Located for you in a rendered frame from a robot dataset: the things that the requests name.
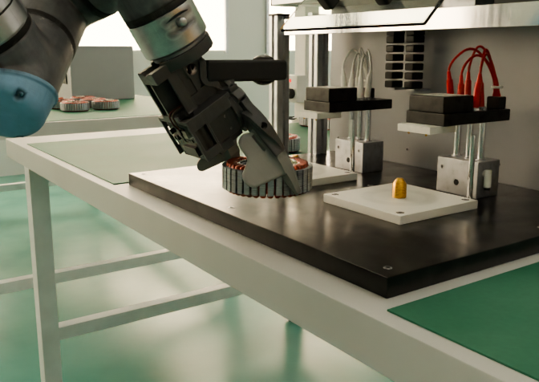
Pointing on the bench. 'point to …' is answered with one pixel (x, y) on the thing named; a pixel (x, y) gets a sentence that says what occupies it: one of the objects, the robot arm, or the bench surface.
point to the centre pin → (399, 188)
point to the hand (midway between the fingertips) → (269, 180)
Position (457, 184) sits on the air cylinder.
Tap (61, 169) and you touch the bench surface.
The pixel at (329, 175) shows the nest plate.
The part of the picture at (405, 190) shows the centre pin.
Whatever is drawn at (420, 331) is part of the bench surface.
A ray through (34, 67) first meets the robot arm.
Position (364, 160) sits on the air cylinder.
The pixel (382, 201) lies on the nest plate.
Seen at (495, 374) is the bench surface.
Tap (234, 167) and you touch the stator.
